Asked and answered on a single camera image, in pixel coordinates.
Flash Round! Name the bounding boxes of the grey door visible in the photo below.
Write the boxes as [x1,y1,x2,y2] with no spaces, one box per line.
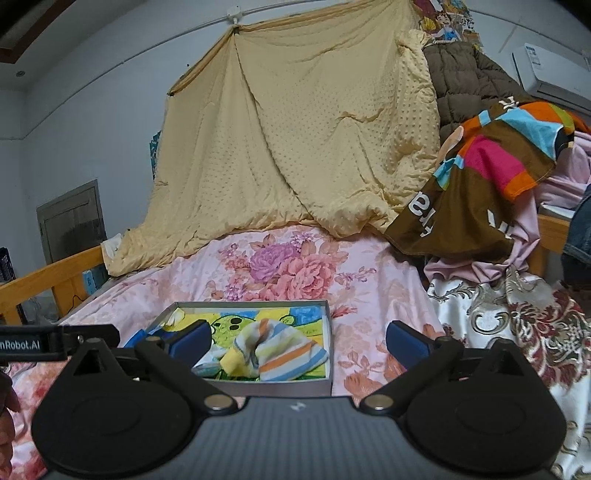
[37,180,103,273]

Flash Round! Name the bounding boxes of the white air conditioner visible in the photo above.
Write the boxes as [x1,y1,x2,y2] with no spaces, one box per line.
[512,44,591,112]

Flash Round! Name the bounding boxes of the white and light blue cloth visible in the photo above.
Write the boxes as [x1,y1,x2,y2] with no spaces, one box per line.
[193,345,232,378]

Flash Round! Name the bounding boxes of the person's left hand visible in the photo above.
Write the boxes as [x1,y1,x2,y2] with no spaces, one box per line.
[0,369,22,476]

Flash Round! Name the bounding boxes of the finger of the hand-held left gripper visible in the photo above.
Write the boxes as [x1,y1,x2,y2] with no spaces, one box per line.
[61,324,158,350]

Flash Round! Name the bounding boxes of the wooden bed rail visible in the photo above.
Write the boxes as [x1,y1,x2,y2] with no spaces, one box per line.
[0,244,108,324]

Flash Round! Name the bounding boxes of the wooden bed board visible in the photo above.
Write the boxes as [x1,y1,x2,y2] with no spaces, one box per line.
[526,205,575,275]

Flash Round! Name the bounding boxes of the brown quilted jacket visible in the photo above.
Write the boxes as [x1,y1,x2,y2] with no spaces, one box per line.
[422,41,536,139]

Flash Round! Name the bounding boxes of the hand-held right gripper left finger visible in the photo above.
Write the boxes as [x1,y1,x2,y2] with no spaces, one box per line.
[65,320,234,411]

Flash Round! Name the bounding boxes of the pink floral bedsheet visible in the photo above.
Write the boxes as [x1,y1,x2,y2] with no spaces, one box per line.
[7,224,446,480]

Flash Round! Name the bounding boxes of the wall poster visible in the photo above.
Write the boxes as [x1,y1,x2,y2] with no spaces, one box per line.
[413,0,483,47]

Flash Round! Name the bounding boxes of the ornate red gold bedsheet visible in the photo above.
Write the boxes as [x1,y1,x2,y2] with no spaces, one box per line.
[427,270,591,480]

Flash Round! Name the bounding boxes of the yellow cloth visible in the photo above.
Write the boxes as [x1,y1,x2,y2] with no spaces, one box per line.
[219,348,243,376]

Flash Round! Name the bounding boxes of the yellow dotted blanket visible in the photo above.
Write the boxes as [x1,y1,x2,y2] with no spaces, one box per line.
[105,0,441,278]

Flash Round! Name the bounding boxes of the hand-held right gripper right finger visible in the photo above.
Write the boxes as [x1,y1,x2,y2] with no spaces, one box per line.
[359,320,532,411]

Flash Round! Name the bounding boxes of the striped baby hat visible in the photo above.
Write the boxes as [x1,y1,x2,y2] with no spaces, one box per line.
[232,318,329,382]

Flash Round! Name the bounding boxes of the blue jeans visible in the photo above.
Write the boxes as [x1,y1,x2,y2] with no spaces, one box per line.
[561,182,591,291]

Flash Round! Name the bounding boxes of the grey shallow box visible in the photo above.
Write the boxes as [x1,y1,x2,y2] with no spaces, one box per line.
[145,299,334,398]

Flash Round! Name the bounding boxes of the teal patterned cloth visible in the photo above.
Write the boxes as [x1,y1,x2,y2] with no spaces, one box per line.
[148,130,162,178]

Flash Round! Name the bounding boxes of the brown multicoloured striped cloth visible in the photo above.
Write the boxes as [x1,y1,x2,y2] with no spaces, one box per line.
[385,97,585,264]

